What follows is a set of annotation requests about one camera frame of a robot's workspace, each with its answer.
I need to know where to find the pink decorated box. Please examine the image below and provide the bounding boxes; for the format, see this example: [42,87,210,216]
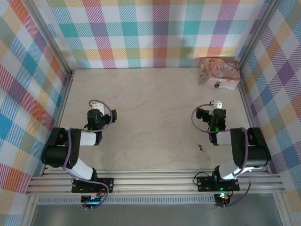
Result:
[198,57,241,90]

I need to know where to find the aluminium mounting rails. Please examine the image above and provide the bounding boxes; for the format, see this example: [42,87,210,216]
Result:
[25,164,287,195]

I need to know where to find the right controller board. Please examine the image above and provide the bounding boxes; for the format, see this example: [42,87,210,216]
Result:
[214,192,230,208]

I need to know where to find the controller board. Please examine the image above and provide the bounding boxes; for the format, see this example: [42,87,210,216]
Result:
[214,192,230,208]
[80,194,104,210]

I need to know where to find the left controller board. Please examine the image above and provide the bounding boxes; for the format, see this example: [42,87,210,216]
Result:
[80,194,104,210]

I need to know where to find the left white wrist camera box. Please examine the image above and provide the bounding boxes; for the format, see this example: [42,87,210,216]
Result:
[91,101,105,113]

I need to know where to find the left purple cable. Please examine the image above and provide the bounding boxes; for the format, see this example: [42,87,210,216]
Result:
[62,99,112,208]

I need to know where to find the purple cable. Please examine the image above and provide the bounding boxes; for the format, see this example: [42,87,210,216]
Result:
[62,99,112,208]
[191,103,252,208]

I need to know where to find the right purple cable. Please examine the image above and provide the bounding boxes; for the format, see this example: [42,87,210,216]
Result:
[191,103,252,208]

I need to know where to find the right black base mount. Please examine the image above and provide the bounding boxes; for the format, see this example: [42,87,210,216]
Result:
[196,175,240,192]

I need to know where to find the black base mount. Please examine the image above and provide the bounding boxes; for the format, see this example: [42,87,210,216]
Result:
[71,177,115,194]
[196,175,240,192]

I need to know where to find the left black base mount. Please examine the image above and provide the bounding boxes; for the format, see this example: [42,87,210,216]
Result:
[71,177,115,194]

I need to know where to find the grey slotted cable duct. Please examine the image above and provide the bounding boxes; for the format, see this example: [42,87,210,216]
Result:
[36,196,278,206]

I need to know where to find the aluminium frame post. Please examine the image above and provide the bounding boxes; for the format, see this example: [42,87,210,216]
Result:
[26,0,75,76]
[236,0,283,69]

